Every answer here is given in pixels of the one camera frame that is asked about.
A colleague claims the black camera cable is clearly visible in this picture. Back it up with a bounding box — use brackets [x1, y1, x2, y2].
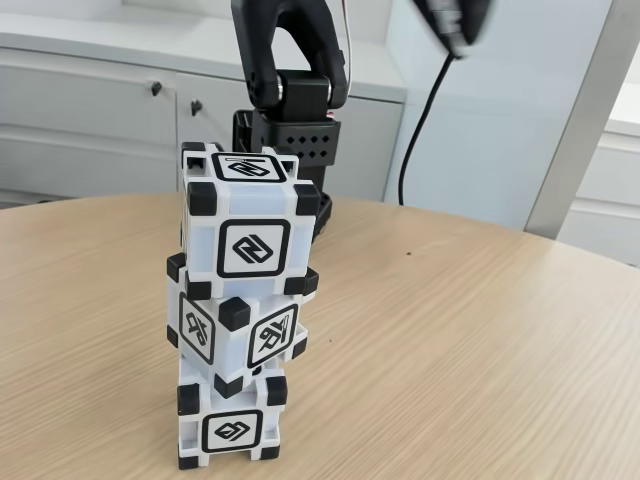
[397, 52, 454, 206]

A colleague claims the white cabinet with drawers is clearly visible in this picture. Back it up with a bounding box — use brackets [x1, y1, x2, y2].
[0, 0, 407, 204]

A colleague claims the white cube, stacked-diamonds symbol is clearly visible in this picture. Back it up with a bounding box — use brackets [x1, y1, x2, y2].
[175, 372, 289, 471]

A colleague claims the white cube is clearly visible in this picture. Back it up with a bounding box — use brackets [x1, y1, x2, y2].
[178, 141, 321, 301]
[166, 252, 321, 400]
[175, 372, 289, 471]

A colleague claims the white low cabinet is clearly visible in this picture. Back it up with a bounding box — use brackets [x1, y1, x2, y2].
[569, 117, 640, 266]

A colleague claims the gripper camera on black mount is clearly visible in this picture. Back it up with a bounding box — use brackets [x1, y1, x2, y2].
[409, 0, 501, 61]

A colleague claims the grey window frame post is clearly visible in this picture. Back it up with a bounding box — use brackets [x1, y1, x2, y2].
[522, 0, 640, 241]

